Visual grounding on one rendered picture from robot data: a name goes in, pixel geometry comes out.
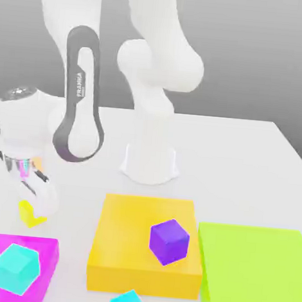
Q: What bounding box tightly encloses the small purple cube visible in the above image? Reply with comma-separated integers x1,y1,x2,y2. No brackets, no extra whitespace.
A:
146,216,192,269

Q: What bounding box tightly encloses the small yellow cube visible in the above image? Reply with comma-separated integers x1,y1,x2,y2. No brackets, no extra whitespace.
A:
16,199,49,230

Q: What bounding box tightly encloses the large orange box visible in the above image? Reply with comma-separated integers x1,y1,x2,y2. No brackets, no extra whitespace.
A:
84,191,209,301

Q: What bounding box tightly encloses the large lime green box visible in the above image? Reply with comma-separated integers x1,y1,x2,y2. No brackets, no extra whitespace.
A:
191,221,302,302

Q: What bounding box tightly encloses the large magenta box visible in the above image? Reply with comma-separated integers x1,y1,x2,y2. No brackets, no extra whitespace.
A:
0,233,61,302

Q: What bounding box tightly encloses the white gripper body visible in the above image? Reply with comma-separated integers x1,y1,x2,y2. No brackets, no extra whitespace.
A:
14,173,62,219

